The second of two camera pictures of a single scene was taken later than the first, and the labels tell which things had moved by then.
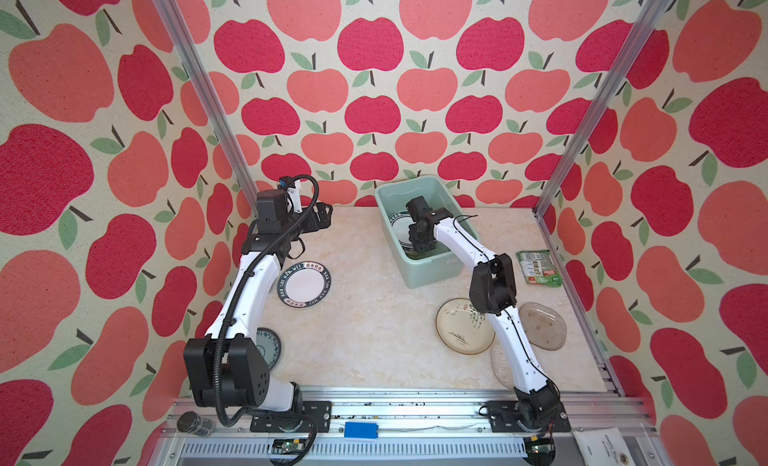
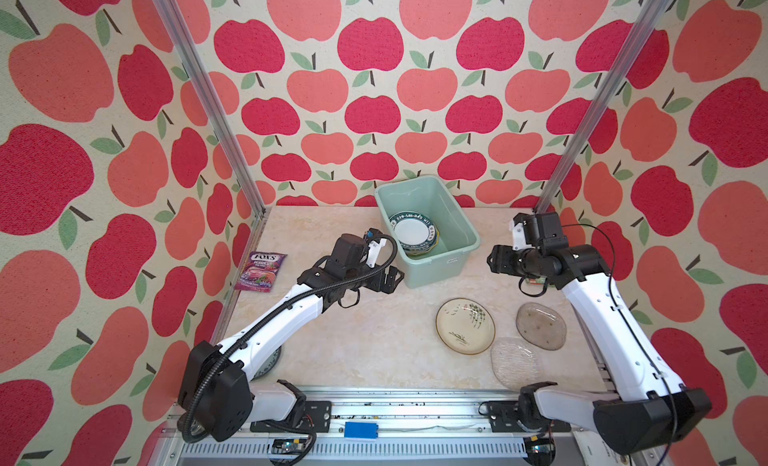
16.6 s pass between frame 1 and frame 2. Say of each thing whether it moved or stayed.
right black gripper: moved
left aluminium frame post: stayed
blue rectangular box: stayed
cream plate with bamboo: stayed
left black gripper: moved
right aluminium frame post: stayed
